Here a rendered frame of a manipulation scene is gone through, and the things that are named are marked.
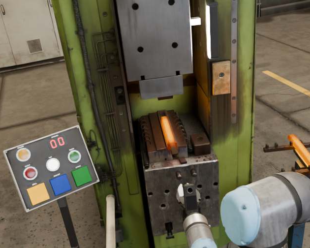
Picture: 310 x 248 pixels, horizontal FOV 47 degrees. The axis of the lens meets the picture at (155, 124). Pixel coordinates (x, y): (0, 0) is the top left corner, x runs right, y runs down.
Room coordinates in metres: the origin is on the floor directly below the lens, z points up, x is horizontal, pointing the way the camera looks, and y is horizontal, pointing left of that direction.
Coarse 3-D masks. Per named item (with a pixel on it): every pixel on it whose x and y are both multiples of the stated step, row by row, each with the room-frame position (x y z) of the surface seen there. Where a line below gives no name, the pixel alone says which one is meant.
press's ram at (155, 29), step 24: (120, 0) 1.50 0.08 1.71; (144, 0) 1.51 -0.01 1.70; (168, 0) 1.51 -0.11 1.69; (120, 24) 1.50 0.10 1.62; (144, 24) 1.50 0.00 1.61; (168, 24) 1.51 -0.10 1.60; (192, 24) 1.71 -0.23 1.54; (144, 48) 1.50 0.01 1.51; (168, 48) 1.51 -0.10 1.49; (144, 72) 1.50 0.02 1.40; (168, 72) 1.51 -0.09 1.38; (192, 72) 1.52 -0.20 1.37
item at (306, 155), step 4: (288, 136) 1.52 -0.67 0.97; (292, 136) 1.50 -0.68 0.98; (292, 140) 1.47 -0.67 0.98; (296, 140) 1.46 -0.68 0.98; (296, 144) 1.43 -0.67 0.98; (300, 144) 1.43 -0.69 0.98; (296, 148) 1.42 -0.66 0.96; (300, 148) 1.39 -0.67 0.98; (304, 148) 1.39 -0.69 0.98; (300, 152) 1.37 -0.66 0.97; (304, 152) 1.36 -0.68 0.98; (308, 152) 1.35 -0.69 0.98; (304, 156) 1.33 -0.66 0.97; (308, 156) 1.32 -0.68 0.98; (308, 160) 1.29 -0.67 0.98; (308, 164) 1.28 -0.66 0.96
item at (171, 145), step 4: (164, 116) 1.81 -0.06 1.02; (164, 120) 1.76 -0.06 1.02; (164, 124) 1.71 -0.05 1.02; (168, 124) 1.70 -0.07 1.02; (164, 128) 1.66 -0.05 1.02; (168, 128) 1.66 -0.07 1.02; (168, 132) 1.62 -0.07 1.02; (168, 136) 1.58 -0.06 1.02; (172, 136) 1.57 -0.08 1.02; (168, 140) 1.54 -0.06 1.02; (172, 140) 1.53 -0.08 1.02; (168, 144) 1.49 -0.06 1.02; (172, 144) 1.49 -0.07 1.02; (176, 144) 1.49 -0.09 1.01; (168, 148) 1.49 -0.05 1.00; (172, 148) 1.45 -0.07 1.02; (176, 148) 1.45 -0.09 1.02; (172, 152) 1.42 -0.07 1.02; (176, 152) 1.41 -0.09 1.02; (172, 156) 1.42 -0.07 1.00; (176, 156) 1.40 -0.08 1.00
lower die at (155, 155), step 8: (168, 112) 1.90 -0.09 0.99; (152, 120) 1.83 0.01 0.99; (160, 120) 1.80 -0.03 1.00; (168, 120) 1.79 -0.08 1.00; (176, 120) 1.79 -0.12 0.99; (144, 128) 1.76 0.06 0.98; (152, 128) 1.73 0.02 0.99; (160, 128) 1.72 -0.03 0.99; (176, 128) 1.69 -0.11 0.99; (152, 136) 1.66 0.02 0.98; (160, 136) 1.63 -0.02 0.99; (176, 136) 1.61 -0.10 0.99; (152, 144) 1.58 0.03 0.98; (160, 144) 1.55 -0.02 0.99; (184, 144) 1.52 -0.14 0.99; (152, 152) 1.50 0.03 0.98; (160, 152) 1.50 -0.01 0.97; (168, 152) 1.51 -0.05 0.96; (184, 152) 1.51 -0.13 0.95; (152, 160) 1.50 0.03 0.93; (160, 160) 1.50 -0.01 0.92
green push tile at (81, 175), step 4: (80, 168) 1.34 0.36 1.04; (84, 168) 1.34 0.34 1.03; (72, 172) 1.32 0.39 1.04; (76, 172) 1.32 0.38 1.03; (80, 172) 1.33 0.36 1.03; (84, 172) 1.33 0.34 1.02; (88, 172) 1.34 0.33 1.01; (76, 176) 1.31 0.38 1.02; (80, 176) 1.32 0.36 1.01; (84, 176) 1.32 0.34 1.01; (88, 176) 1.33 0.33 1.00; (76, 180) 1.30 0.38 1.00; (80, 180) 1.31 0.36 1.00; (84, 180) 1.31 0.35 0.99; (88, 180) 1.32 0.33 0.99; (76, 184) 1.29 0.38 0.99; (80, 184) 1.30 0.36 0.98
